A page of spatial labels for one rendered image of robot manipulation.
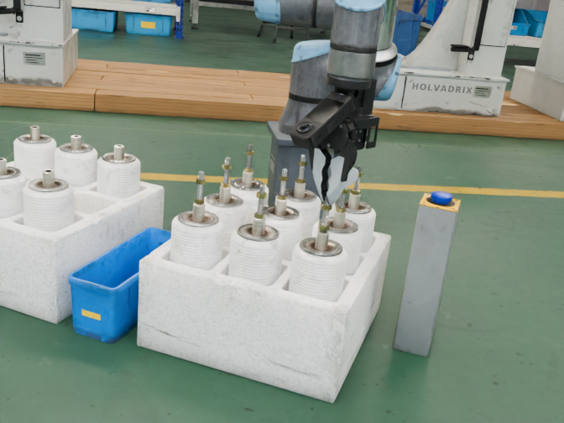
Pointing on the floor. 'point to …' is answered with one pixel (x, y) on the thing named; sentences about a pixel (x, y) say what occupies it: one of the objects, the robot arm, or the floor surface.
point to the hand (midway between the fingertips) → (325, 195)
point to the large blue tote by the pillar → (406, 31)
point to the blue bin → (112, 288)
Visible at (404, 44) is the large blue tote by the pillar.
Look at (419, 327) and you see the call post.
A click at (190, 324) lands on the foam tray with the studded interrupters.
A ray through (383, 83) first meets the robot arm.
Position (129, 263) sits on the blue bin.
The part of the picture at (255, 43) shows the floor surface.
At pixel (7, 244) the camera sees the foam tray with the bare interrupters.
